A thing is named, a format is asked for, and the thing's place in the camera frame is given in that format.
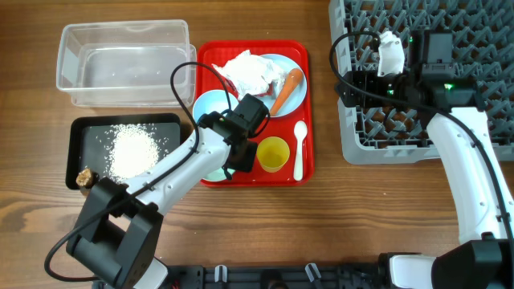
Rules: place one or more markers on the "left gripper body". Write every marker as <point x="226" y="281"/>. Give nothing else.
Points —
<point x="246" y="159"/>

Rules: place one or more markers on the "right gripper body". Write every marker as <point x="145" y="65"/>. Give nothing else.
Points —
<point x="346" y="90"/>

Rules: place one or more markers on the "green bowl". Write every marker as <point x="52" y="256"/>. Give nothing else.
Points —
<point x="219" y="175"/>

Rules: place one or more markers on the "yellow cup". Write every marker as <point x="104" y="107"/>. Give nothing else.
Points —
<point x="273" y="153"/>

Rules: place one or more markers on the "light blue bowl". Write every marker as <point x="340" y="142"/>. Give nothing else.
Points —
<point x="213" y="101"/>

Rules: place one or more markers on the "white napkin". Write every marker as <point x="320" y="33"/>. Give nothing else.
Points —
<point x="251" y="74"/>

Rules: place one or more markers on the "orange carrot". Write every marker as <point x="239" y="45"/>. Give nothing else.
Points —
<point x="292" y="81"/>

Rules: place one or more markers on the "light blue plate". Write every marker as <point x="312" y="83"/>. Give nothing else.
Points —
<point x="297" y="96"/>

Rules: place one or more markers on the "white rice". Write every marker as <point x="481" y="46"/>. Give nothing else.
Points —
<point x="131" y="149"/>

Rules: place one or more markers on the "brown food lump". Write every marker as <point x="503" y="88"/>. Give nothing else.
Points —
<point x="86" y="179"/>

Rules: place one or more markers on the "red snack wrapper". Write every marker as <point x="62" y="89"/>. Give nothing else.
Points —
<point x="232" y="87"/>

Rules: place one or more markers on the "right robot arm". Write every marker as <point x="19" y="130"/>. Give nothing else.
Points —
<point x="422" y="76"/>

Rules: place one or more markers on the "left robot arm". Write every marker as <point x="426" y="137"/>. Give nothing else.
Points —
<point x="116" y="233"/>

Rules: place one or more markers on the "grey dishwasher rack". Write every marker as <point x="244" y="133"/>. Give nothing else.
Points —
<point x="483" y="50"/>

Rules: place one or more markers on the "white plastic spoon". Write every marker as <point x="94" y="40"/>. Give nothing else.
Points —
<point x="300" y="132"/>

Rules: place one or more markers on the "red serving tray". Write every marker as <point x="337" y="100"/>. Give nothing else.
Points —
<point x="289" y="54"/>

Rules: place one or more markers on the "black tray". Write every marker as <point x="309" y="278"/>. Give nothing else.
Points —
<point x="84" y="152"/>

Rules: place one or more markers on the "clear plastic bin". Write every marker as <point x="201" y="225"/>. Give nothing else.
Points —
<point x="127" y="64"/>

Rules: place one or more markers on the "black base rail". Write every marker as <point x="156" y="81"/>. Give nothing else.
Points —
<point x="346" y="276"/>

